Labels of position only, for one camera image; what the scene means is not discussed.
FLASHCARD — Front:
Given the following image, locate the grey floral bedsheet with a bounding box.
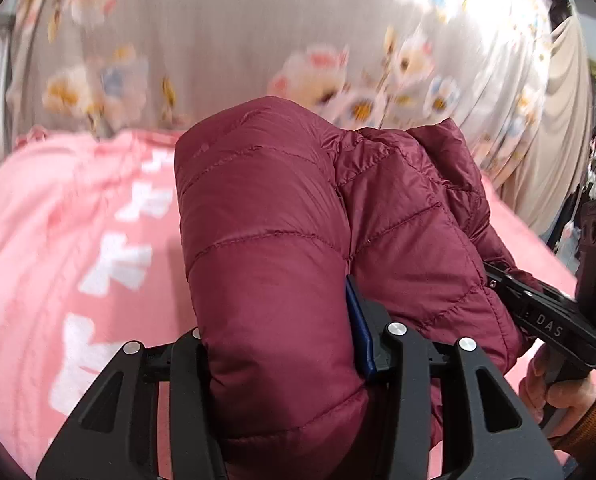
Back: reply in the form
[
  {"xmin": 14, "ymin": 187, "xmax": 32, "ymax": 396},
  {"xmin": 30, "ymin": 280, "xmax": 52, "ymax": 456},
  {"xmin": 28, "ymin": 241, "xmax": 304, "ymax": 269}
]
[{"xmin": 6, "ymin": 0, "xmax": 552, "ymax": 180}]

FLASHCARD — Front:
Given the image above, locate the maroon quilted puffer jacket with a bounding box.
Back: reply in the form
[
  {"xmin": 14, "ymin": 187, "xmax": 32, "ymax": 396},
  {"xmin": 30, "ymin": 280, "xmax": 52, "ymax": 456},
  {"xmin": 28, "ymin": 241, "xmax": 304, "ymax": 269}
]
[{"xmin": 174, "ymin": 96, "xmax": 531, "ymax": 479}]

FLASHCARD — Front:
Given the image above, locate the pink blanket with white bows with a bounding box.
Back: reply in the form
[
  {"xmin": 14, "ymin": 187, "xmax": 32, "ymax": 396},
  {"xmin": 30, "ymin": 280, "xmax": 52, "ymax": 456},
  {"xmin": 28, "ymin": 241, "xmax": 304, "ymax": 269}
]
[{"xmin": 0, "ymin": 127, "xmax": 596, "ymax": 480}]

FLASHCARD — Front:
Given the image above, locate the person's right hand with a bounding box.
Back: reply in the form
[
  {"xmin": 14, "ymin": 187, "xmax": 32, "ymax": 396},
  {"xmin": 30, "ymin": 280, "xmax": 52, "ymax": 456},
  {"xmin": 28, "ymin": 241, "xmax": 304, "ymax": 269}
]
[{"xmin": 518, "ymin": 344, "xmax": 596, "ymax": 437}]

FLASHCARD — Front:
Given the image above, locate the beige hanging cloth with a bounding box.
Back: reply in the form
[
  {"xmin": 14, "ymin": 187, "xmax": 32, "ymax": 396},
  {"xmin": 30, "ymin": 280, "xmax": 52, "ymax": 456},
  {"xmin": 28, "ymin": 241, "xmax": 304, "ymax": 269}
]
[{"xmin": 493, "ymin": 15, "xmax": 594, "ymax": 235}]

